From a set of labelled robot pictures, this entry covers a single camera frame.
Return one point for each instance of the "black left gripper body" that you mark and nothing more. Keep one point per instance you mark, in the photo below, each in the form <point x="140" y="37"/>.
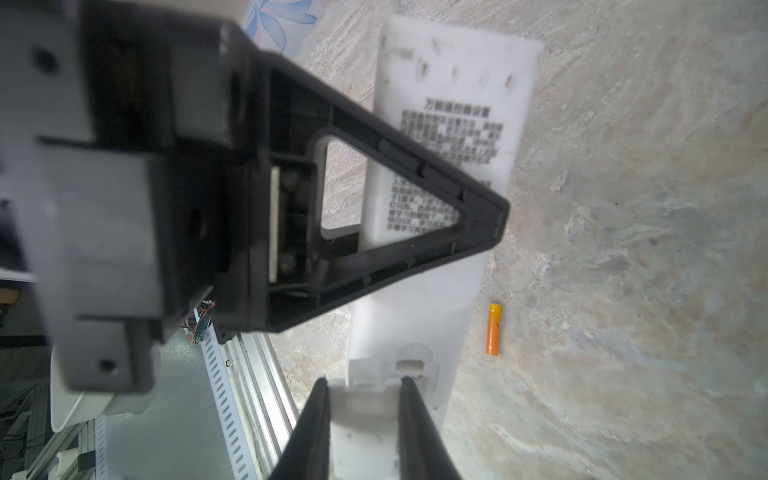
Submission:
<point x="120" y="125"/>

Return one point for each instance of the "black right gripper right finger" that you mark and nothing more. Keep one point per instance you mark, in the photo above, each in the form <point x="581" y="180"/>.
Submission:
<point x="422" y="454"/>

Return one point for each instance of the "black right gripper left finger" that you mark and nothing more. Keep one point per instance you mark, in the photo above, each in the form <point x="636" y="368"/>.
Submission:
<point x="306" y="456"/>

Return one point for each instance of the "white remote control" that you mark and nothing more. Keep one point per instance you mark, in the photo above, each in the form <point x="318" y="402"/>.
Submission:
<point x="463" y="94"/>

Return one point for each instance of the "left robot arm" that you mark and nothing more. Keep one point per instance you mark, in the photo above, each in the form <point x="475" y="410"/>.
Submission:
<point x="283" y="268"/>

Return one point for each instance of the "orange AA battery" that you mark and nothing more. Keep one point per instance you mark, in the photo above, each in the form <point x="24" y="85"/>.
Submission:
<point x="493" y="329"/>

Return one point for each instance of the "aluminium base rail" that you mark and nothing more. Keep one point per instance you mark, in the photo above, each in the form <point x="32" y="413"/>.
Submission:
<point x="253" y="402"/>

